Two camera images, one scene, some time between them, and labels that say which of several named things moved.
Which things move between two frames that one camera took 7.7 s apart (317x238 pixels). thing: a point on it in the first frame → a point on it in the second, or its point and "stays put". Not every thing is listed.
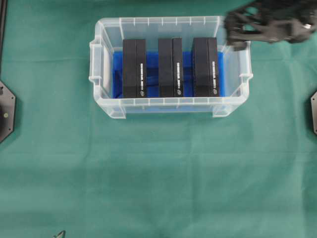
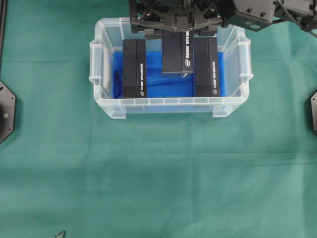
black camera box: [170, 67] → [178, 51]
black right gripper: [271, 21] → [181, 15]
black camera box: [205, 67] stays put
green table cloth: [69, 169] stays put
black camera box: [134, 68] stays put
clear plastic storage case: [167, 65] stays put
